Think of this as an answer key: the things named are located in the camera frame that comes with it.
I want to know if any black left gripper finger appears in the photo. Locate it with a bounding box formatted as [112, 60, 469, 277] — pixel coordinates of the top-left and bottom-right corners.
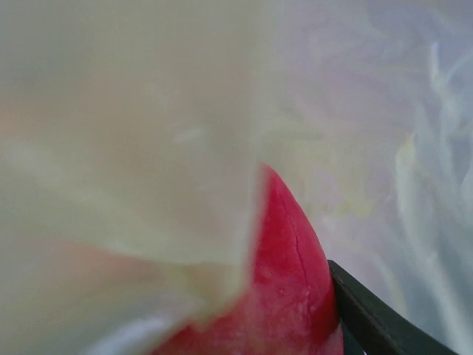
[327, 259, 461, 355]

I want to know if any red wrinkled apple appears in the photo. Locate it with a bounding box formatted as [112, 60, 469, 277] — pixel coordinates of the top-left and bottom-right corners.
[149, 162, 347, 355]

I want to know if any yellow-green plastic bag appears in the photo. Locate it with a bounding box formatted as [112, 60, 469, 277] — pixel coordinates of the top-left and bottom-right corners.
[0, 0, 473, 355]

